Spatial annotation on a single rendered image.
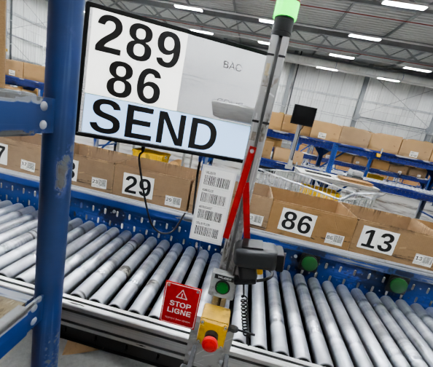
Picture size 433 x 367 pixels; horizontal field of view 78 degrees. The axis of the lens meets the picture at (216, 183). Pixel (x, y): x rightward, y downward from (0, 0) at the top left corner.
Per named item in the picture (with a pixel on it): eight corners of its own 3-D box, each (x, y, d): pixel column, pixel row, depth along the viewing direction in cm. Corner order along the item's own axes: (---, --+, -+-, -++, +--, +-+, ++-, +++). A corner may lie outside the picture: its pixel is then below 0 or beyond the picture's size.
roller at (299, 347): (292, 373, 77) (297, 359, 76) (278, 276, 127) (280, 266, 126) (310, 378, 77) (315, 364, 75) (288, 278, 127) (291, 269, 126)
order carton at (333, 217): (264, 232, 129) (272, 199, 125) (262, 212, 157) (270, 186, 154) (348, 252, 125) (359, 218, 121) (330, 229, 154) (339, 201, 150)
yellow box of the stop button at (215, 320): (193, 348, 66) (198, 323, 64) (200, 323, 74) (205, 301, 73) (251, 365, 65) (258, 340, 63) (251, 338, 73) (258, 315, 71)
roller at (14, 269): (1, 290, 86) (-12, 284, 86) (95, 230, 136) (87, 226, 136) (5, 278, 85) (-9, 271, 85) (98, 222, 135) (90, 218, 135)
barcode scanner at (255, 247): (281, 294, 62) (286, 253, 60) (230, 287, 64) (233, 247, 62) (278, 279, 69) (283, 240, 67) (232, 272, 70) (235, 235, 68)
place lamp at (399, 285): (388, 291, 119) (394, 277, 117) (387, 290, 120) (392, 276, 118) (404, 296, 118) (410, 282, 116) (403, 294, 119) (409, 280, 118)
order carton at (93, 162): (41, 178, 140) (42, 145, 136) (76, 170, 168) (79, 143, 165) (111, 195, 136) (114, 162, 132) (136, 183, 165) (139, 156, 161)
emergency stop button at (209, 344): (199, 352, 63) (202, 338, 63) (203, 338, 68) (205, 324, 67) (215, 357, 63) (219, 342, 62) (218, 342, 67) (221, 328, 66)
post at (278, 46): (183, 363, 77) (253, 29, 57) (186, 349, 82) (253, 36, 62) (223, 376, 76) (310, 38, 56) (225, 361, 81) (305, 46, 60)
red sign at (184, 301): (159, 320, 75) (165, 280, 72) (160, 318, 75) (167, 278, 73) (214, 336, 73) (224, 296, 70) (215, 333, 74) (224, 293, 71)
